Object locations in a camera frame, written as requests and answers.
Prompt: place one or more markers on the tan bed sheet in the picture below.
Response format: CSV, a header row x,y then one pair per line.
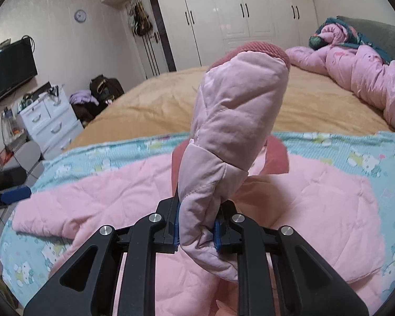
x,y
164,105

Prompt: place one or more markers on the black backpack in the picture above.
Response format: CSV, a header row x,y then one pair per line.
x,y
105,89

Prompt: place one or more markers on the pink quilted jacket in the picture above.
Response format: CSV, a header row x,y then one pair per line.
x,y
230,155

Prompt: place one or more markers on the grey padded headboard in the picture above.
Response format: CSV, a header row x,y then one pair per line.
x,y
381,34

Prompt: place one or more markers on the white drawer chest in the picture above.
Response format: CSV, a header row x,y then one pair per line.
x,y
49,119

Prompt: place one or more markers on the blue hello kitty blanket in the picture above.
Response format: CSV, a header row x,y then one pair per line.
x,y
25,268

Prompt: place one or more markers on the white door with hangings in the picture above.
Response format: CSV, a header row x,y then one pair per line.
x,y
142,24

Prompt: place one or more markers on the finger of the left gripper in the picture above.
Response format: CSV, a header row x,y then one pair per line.
x,y
15,195

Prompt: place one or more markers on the pink crumpled duvet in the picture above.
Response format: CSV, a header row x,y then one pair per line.
x,y
352,61

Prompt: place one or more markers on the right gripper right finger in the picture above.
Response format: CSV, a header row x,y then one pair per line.
x,y
279,273

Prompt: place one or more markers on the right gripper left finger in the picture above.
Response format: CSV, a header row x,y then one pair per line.
x,y
113,272

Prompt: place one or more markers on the black television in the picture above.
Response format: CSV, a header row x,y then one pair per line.
x,y
17,66

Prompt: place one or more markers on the white wardrobe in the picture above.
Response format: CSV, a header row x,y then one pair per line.
x,y
201,31

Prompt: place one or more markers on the purple clothes pile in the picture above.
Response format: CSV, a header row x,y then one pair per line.
x,y
82,97

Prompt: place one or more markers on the round wall clock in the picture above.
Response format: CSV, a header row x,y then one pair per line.
x,y
80,16

